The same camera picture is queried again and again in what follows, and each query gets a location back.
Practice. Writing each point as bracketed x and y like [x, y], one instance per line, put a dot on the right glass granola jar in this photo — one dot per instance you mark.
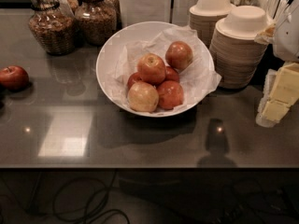
[97, 20]

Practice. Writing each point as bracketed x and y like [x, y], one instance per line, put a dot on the back right red apple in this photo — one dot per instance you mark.
[179, 55]

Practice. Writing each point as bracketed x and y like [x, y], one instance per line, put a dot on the small hidden red apple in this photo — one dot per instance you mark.
[135, 77]
[171, 74]

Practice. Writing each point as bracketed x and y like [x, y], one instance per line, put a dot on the stack of paper bowls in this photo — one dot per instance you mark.
[204, 15]
[235, 53]

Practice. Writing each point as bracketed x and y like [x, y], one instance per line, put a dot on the glass granola jar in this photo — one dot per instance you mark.
[52, 29]
[97, 20]

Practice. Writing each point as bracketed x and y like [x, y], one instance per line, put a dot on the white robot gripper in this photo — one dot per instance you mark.
[289, 39]

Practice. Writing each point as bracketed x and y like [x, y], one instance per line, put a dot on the front right red apple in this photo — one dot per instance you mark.
[171, 94]

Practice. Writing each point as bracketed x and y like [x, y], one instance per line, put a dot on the small left hidden red apple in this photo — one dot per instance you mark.
[135, 77]

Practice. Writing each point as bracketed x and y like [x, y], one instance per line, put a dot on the small middle hidden red apple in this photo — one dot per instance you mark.
[171, 74]

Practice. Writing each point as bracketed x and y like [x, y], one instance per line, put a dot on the front stack of paper bowls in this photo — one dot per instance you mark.
[235, 53]

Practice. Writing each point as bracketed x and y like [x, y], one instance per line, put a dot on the red apple on table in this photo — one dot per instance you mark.
[14, 78]

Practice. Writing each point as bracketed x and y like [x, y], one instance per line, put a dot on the white crumpled paper liner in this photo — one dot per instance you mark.
[199, 75]

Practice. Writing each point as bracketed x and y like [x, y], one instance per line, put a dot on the left glass granola jar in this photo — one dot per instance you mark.
[52, 29]

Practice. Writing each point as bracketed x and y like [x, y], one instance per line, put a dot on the front left pale apple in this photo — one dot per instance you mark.
[143, 97]

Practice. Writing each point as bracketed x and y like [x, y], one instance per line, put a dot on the rear stack of paper bowls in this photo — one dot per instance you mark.
[204, 15]

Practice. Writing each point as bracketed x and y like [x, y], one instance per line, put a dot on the white ceramic bowl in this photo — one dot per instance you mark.
[109, 62]

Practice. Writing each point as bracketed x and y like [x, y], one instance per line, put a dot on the white napkin dispenser box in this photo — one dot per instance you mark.
[172, 11]

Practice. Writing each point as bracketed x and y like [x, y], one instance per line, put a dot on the top centre yellow-red apple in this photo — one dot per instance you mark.
[151, 69]

